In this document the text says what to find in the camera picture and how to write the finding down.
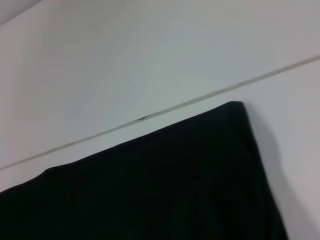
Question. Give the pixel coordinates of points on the black shirt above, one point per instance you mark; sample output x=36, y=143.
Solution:
x=150, y=187

